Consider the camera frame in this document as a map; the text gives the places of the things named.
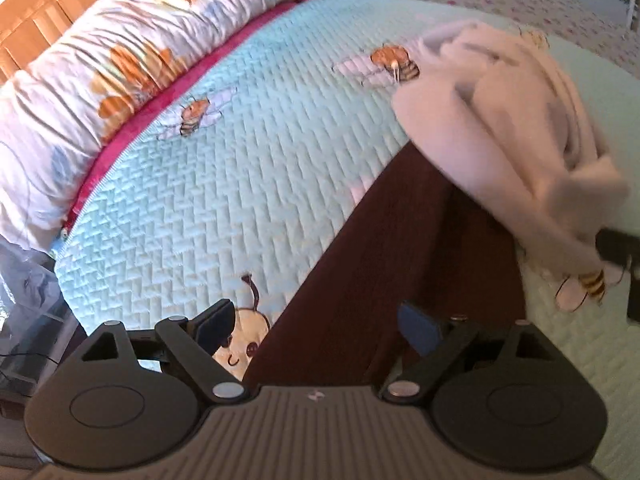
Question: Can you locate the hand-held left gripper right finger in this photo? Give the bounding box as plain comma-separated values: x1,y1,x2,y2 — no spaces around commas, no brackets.
377,301,558,405

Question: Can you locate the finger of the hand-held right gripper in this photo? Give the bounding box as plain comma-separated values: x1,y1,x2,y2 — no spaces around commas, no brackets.
597,229,640,267

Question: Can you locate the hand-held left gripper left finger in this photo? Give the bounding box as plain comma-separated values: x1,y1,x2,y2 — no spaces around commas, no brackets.
75,299,251,405

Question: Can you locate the grey sweatshirt with brown sleeves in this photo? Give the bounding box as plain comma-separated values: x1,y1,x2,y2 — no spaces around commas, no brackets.
244,19,632,390

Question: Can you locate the clear plastic bag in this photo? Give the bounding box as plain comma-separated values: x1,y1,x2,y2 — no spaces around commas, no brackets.
0,232,68,343

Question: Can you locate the red blanket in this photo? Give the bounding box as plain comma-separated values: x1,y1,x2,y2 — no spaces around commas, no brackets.
60,0,416,231

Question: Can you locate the floral pillow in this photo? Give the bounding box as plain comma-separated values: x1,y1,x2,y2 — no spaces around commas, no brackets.
0,0,361,253

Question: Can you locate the wooden headboard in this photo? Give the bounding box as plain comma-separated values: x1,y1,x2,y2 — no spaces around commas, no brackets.
0,0,166,83

